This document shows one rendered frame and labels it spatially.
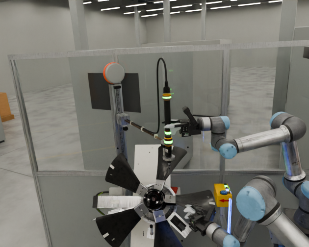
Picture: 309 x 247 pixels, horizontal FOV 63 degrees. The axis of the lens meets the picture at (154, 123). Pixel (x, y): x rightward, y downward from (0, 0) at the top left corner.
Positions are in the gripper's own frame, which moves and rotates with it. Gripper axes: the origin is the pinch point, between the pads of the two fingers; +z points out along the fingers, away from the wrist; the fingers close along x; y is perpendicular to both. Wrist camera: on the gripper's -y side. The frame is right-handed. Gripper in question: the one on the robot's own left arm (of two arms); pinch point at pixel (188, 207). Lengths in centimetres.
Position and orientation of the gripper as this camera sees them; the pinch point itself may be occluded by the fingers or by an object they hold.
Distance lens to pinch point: 151.1
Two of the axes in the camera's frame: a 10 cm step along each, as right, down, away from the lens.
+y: -8.3, 2.9, -4.7
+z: -5.3, -2.2, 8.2
